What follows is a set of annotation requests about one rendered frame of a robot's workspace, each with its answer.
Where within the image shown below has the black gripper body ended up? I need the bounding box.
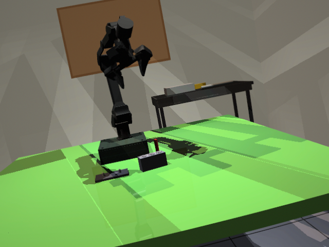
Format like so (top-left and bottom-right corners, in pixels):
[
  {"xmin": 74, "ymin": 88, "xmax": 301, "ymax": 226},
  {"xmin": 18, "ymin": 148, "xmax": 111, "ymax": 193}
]
[{"xmin": 104, "ymin": 43, "xmax": 153, "ymax": 80}]

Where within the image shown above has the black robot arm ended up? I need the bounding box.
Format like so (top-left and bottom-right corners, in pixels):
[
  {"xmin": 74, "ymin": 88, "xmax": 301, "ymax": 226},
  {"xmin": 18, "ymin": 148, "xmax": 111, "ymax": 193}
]
[{"xmin": 97, "ymin": 16, "xmax": 134, "ymax": 140}]

